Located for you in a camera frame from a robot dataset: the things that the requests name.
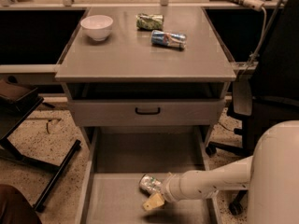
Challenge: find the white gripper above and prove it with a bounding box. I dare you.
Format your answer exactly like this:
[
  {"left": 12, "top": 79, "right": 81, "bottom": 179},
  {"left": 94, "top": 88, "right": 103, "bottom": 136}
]
[{"left": 143, "top": 173, "right": 184, "bottom": 211}]

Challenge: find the silver 7up can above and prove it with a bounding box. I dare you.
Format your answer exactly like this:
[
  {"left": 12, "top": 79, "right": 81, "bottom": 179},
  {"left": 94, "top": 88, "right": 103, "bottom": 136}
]
[{"left": 139, "top": 174, "right": 162, "bottom": 194}]

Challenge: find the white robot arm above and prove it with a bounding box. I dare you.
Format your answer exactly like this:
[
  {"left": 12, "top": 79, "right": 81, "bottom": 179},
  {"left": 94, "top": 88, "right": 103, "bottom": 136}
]
[{"left": 143, "top": 120, "right": 299, "bottom": 224}]

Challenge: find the open grey middle drawer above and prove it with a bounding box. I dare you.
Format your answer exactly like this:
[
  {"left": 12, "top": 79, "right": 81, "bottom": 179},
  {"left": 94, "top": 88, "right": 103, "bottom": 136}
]
[{"left": 75, "top": 127, "right": 222, "bottom": 224}]

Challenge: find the closed grey top drawer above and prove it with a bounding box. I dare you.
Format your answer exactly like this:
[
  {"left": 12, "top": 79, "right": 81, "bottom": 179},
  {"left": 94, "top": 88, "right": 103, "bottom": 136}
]
[{"left": 68, "top": 99, "right": 224, "bottom": 127}]

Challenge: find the grey drawer cabinet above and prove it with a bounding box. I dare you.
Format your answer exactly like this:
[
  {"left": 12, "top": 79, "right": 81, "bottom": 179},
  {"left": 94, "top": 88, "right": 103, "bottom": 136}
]
[{"left": 56, "top": 6, "right": 235, "bottom": 141}]

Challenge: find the blue pepsi can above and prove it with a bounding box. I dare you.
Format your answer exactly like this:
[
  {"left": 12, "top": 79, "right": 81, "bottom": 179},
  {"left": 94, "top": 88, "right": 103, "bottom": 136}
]
[{"left": 150, "top": 30, "right": 187, "bottom": 49}]

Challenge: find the green crushed soda can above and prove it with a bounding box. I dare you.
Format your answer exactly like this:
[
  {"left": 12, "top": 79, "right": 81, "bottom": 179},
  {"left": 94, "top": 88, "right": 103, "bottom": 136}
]
[{"left": 136, "top": 13, "right": 164, "bottom": 31}]

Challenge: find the brown object bottom left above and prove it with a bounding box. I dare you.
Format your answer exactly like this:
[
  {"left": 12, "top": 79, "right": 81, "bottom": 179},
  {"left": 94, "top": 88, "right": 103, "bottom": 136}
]
[{"left": 0, "top": 184, "right": 42, "bottom": 224}]

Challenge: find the black office chair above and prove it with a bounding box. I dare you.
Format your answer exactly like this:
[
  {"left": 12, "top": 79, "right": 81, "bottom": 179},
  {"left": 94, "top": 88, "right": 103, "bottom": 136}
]
[{"left": 206, "top": 0, "right": 299, "bottom": 217}]

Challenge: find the black folding stand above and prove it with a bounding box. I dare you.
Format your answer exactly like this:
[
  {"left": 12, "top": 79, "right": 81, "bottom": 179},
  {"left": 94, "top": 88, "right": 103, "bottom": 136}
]
[{"left": 0, "top": 77, "right": 82, "bottom": 213}]

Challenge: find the white ceramic bowl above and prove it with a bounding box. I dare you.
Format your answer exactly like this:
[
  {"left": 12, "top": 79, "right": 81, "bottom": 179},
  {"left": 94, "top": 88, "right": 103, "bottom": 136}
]
[{"left": 80, "top": 15, "right": 113, "bottom": 41}]

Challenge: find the black drawer handle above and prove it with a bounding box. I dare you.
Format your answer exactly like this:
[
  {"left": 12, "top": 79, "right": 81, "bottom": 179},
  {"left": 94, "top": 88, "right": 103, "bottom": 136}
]
[{"left": 135, "top": 107, "right": 161, "bottom": 116}]

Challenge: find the white power cable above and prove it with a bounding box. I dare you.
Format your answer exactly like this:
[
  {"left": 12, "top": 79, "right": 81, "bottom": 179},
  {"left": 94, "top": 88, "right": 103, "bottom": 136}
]
[{"left": 237, "top": 7, "right": 269, "bottom": 79}]

